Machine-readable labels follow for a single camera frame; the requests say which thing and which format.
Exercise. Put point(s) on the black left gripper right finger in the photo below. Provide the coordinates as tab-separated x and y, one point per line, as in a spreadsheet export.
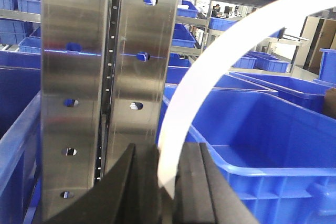
202	194

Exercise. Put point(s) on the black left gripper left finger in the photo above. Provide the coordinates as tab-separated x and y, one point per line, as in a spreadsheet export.
128	193

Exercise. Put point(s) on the small white PVC half clamp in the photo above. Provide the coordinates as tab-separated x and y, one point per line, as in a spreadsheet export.
211	65

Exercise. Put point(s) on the large blue bin front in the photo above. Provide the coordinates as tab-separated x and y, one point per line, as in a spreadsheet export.
277	156

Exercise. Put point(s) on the large blue bin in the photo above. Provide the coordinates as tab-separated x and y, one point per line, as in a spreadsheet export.
304	93
277	156

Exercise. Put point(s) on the blue bin left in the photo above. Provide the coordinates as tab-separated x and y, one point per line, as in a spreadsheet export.
21	166

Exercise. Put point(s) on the brown cardboard object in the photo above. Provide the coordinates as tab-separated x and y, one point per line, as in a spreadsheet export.
329	106

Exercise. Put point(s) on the perforated steel upright post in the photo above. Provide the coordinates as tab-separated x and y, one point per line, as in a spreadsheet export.
103	73

